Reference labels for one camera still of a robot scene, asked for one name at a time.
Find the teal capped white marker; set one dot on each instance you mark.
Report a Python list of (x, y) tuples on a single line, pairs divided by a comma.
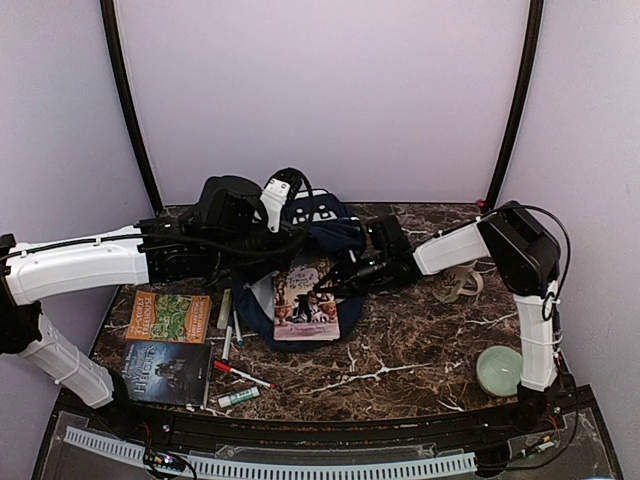
[(236, 324)]

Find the orange Treehouse book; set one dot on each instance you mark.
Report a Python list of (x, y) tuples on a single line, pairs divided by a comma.
[(169, 318)]

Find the pink Taming of Shrew book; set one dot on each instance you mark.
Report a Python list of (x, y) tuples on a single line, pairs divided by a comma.
[(301, 314)]

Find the left black frame post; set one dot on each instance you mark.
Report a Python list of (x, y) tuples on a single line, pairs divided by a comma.
[(125, 96)]

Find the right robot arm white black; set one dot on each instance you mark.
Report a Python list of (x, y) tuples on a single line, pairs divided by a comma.
[(531, 262)]

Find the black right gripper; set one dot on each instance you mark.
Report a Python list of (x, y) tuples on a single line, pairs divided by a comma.
[(352, 280)]

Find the white slotted cable duct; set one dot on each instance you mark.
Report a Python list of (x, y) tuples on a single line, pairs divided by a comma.
[(236, 462)]

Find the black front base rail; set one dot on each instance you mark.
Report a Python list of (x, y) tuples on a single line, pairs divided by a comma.
[(570, 441)]

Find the pale green ceramic bowl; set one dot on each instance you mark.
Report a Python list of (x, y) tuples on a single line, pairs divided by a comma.
[(498, 371)]

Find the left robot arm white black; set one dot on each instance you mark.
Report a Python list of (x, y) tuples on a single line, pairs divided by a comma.
[(229, 225)]

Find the green white glue stick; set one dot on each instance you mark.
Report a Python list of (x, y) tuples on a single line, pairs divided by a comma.
[(238, 397)]

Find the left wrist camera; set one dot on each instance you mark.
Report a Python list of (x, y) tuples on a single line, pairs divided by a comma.
[(279, 191)]

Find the red capped white marker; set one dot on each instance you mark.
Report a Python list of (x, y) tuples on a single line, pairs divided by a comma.
[(225, 368)]

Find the purple capped white marker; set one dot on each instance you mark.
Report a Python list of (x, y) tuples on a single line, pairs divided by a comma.
[(227, 344)]

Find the navy blue student backpack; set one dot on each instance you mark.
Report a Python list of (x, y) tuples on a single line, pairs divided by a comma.
[(334, 231)]

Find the dark Wuthering Heights book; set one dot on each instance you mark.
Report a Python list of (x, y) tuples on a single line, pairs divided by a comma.
[(175, 374)]

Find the right black frame post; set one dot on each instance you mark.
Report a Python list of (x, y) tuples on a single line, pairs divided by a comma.
[(524, 75)]

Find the cream floral ceramic mug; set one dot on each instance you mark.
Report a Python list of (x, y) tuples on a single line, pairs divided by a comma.
[(460, 280)]

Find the yellow highlighter pen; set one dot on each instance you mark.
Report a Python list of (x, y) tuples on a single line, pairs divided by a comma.
[(224, 310)]

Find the black frame post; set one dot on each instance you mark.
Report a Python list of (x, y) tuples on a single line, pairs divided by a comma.
[(524, 75), (125, 96)]

